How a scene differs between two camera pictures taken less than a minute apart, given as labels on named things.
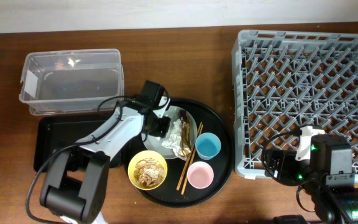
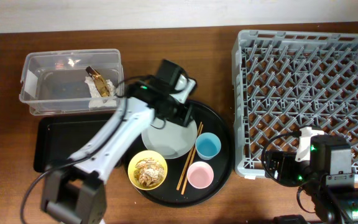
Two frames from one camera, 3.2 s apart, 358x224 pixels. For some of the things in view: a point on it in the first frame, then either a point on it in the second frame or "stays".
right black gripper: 286,158 stays
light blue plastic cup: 208,145 stays
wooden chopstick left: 189,154 stays
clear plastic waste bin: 71,81 stays
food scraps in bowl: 148,172 stays
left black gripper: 163,130 to 181,113
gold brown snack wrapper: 186,135 to 100,83
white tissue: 174,140 to 96,100
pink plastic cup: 200,175 stays
